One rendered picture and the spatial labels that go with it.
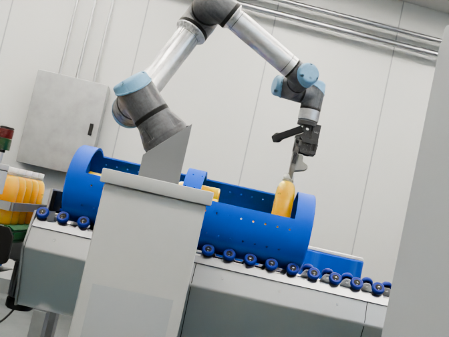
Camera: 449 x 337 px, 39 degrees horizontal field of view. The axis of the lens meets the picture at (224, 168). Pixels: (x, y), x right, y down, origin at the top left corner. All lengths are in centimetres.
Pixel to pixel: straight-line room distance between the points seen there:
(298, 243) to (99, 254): 73
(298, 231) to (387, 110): 403
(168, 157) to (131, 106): 20
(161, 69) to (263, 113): 376
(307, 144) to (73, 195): 84
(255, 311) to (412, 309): 137
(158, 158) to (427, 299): 116
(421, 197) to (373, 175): 511
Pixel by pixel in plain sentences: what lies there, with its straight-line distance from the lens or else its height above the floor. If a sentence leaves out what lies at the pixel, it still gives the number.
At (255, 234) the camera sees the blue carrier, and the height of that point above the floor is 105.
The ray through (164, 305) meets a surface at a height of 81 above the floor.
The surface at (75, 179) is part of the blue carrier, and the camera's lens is 229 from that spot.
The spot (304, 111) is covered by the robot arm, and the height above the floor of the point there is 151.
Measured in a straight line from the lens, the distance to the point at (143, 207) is 183.
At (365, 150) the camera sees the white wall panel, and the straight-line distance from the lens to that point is 605.
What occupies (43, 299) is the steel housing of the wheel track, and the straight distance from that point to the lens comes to 239.
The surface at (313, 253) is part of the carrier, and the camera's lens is 296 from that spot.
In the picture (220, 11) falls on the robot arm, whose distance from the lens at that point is 214.
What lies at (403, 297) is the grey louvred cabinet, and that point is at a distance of 95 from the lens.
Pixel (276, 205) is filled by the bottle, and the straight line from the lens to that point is 226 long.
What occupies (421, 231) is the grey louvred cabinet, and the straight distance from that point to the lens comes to 94.
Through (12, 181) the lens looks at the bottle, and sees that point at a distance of 231.
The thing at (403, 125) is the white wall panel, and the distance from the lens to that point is 620.
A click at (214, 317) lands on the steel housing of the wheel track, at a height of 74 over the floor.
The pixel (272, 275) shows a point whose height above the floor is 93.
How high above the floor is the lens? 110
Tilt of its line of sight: 4 degrees up
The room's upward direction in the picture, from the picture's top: 13 degrees clockwise
